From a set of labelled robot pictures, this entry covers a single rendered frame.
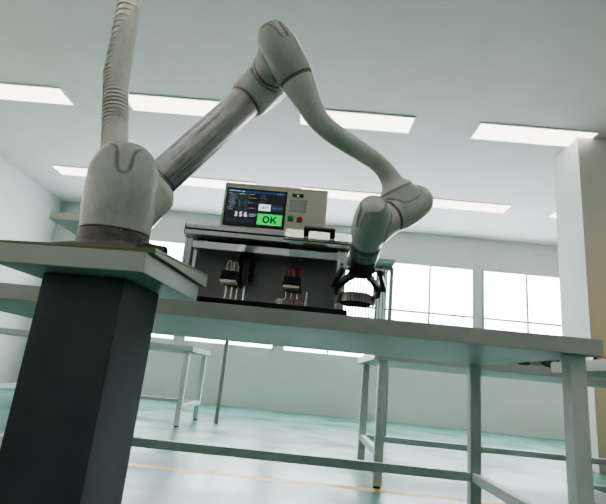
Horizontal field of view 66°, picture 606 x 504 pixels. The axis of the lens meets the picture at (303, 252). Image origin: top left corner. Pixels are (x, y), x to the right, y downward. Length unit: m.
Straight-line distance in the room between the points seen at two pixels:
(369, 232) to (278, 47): 0.57
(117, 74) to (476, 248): 7.02
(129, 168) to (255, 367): 7.18
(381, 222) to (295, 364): 6.91
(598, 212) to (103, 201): 5.06
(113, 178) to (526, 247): 8.63
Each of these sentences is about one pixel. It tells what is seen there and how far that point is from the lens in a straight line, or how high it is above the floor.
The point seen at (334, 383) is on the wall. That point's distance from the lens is 8.12.
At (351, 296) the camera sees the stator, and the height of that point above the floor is 0.82.
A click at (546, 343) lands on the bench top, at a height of 0.72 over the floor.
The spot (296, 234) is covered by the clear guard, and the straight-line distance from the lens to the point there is 1.65.
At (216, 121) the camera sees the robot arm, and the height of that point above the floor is 1.24.
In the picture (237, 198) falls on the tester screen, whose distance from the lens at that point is 2.00.
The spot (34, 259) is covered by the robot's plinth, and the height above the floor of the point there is 0.72.
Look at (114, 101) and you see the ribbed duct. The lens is 3.28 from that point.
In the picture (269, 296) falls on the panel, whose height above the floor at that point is 0.87.
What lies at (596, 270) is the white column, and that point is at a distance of 5.39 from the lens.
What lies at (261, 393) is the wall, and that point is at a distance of 8.14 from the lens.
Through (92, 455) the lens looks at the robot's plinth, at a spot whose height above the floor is 0.37.
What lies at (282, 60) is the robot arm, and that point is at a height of 1.38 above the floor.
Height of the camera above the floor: 0.54
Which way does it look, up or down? 15 degrees up
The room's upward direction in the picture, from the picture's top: 6 degrees clockwise
